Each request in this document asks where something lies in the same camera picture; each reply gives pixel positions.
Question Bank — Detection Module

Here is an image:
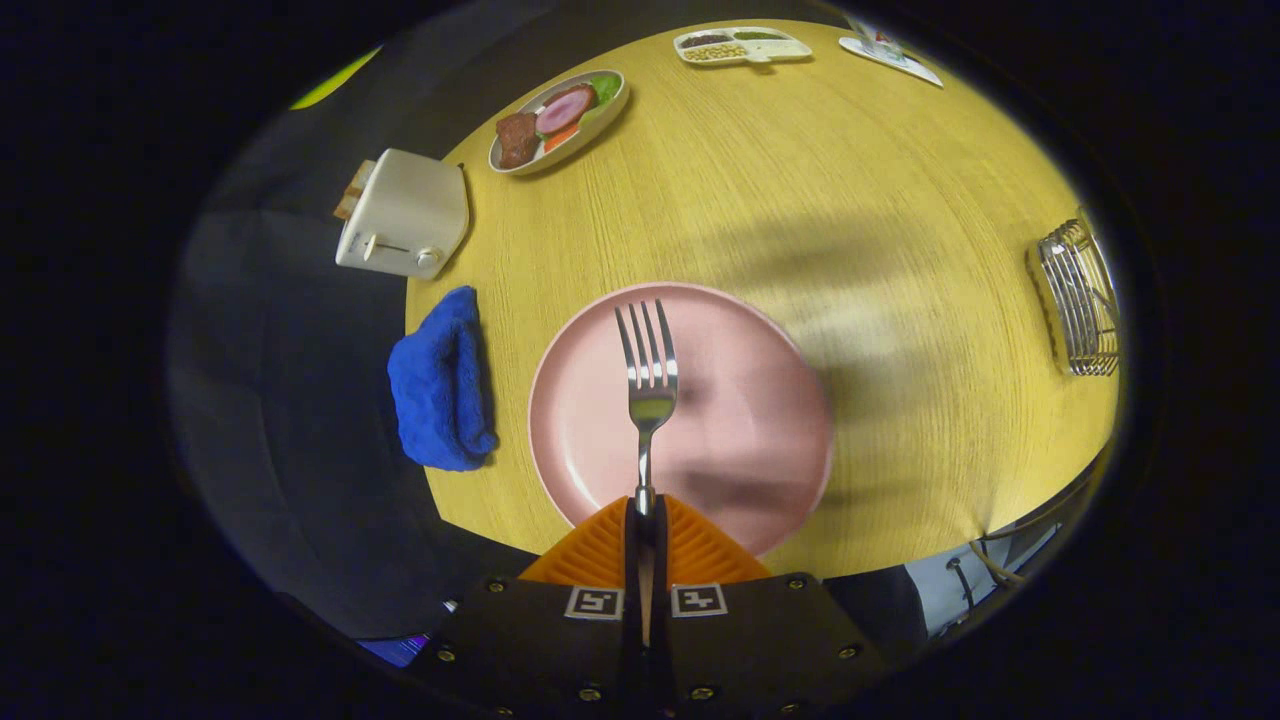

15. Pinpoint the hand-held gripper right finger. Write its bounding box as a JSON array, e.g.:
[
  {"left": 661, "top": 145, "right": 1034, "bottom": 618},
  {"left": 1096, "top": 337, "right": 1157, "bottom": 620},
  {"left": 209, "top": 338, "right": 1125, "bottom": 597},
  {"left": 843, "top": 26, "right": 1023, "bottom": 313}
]
[{"left": 650, "top": 494, "right": 889, "bottom": 720}]

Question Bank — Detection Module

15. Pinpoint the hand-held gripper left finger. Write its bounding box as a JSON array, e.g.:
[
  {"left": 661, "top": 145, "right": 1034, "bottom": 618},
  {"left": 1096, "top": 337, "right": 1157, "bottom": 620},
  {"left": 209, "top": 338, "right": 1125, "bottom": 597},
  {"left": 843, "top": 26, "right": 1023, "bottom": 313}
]
[{"left": 410, "top": 496, "right": 642, "bottom": 720}]

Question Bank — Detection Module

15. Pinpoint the silver fork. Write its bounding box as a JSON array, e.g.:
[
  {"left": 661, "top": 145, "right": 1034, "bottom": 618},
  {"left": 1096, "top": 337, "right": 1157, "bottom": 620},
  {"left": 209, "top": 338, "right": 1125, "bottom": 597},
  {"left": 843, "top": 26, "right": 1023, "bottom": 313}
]
[{"left": 614, "top": 299, "right": 680, "bottom": 646}]

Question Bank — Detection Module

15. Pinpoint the pink round plate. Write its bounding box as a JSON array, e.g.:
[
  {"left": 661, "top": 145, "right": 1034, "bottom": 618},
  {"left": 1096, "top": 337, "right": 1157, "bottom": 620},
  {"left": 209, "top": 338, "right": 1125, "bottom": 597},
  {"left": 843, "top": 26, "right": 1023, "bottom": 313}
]
[{"left": 528, "top": 282, "right": 836, "bottom": 558}]

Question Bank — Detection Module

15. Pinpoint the blue towel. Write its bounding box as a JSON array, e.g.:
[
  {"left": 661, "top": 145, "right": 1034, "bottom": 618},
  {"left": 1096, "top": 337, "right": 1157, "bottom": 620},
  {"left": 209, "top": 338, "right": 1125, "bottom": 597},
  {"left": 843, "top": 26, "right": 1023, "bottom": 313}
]
[{"left": 387, "top": 286, "right": 498, "bottom": 472}]

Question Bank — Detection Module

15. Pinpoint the white toaster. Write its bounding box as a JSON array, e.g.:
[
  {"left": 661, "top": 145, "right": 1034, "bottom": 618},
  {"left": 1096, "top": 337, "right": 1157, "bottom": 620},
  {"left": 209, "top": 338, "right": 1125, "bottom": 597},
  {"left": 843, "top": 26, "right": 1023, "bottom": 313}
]
[{"left": 335, "top": 148, "right": 471, "bottom": 280}]

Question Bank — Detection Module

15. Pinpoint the large brown meat piece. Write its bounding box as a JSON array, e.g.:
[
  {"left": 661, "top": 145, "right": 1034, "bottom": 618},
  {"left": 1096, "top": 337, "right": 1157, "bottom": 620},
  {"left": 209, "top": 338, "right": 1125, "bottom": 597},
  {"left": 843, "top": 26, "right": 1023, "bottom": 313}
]
[{"left": 496, "top": 112, "right": 541, "bottom": 169}]

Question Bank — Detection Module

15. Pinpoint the grey oval food plate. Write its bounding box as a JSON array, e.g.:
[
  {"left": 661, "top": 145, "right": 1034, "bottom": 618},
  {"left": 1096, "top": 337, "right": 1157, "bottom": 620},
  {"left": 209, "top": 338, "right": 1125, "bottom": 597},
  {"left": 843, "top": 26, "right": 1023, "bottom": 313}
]
[{"left": 488, "top": 68, "right": 630, "bottom": 177}]

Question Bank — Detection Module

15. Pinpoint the pink ham slice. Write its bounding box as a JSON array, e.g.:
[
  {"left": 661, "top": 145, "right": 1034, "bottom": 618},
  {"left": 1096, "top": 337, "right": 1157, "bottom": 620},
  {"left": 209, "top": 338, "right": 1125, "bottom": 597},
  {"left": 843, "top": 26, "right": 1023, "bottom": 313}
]
[{"left": 535, "top": 88, "right": 598, "bottom": 135}]

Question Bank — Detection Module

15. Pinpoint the white divided dish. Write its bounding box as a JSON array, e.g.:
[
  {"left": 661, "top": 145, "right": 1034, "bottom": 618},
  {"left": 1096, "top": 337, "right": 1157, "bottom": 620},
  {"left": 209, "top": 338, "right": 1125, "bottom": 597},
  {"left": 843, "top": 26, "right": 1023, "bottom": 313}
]
[{"left": 673, "top": 26, "right": 814, "bottom": 66}]

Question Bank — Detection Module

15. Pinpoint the white square coaster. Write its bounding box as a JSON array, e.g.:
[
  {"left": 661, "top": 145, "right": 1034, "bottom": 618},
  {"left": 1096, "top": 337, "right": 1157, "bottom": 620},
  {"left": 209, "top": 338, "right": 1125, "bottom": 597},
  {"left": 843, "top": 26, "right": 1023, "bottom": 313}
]
[{"left": 838, "top": 36, "right": 945, "bottom": 89}]

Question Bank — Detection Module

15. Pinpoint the beige cable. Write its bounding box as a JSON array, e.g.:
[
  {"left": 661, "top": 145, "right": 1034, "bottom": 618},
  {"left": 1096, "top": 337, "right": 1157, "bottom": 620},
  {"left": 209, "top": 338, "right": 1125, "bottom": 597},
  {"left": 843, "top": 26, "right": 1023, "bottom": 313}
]
[{"left": 965, "top": 540, "right": 1031, "bottom": 591}]

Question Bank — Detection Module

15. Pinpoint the metal wire basket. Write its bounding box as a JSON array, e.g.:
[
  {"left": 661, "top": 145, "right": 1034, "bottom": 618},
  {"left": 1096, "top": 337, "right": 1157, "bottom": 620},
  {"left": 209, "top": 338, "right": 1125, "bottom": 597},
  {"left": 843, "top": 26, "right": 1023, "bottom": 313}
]
[{"left": 1026, "top": 205, "right": 1121, "bottom": 378}]

